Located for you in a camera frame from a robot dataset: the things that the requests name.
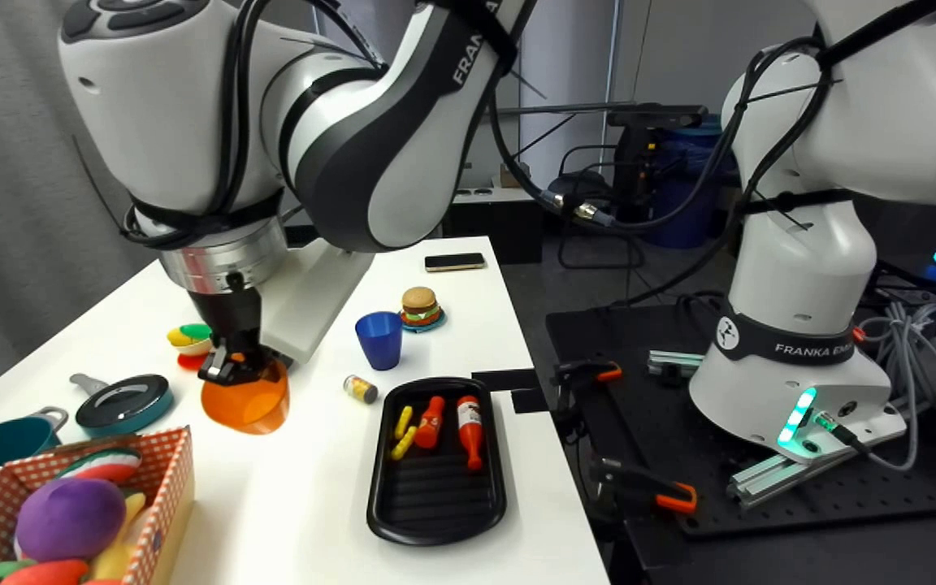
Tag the toy burger stack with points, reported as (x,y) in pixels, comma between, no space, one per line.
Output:
(422,323)

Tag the toy hamburger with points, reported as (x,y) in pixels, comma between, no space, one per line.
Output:
(420,303)

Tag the plain toy ketchup bottle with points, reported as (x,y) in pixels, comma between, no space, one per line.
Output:
(429,422)

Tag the purple plush vegetable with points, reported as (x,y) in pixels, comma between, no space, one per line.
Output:
(69,520)

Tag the green toy food piece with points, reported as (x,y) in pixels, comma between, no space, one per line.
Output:
(196,329)

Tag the red ketchup bottle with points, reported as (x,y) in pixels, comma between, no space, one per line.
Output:
(470,433)

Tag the orange plastic cup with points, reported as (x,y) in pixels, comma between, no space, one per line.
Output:
(245,406)

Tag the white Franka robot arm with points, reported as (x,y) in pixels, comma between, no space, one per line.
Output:
(804,269)

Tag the red checkered cardboard basket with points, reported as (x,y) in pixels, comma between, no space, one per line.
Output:
(161,509)

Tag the black perforated breadboard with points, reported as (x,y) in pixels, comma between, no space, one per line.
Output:
(641,433)

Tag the striped plush food slice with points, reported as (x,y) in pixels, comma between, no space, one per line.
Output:
(106,469)

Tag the blue storage bin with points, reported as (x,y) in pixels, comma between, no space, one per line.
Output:
(705,182)

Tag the teal frying pan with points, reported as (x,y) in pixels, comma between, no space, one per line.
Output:
(122,406)

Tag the yellow toy food slice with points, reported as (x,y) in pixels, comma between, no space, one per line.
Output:
(180,338)

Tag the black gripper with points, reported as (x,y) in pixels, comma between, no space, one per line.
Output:
(226,316)

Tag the blue plastic cup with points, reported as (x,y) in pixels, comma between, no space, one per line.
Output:
(382,342)

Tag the yellow plush vegetable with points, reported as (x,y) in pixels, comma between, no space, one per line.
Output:
(117,540)

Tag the black tape strip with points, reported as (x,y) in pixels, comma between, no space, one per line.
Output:
(457,261)

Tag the black ribbed plastic tray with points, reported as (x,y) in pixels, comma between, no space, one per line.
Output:
(435,498)

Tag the small toy food can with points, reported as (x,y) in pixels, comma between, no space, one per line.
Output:
(360,387)

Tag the black equipment box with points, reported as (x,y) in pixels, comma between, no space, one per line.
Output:
(641,147)

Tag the red toy food slice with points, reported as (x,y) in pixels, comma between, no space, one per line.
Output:
(193,358)

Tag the aluminium extrusion rail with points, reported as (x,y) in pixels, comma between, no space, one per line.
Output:
(804,465)

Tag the red plush vegetable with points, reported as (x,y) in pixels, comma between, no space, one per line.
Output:
(46,572)

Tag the yellow toy potato chip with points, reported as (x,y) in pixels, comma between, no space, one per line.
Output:
(403,420)
(403,444)

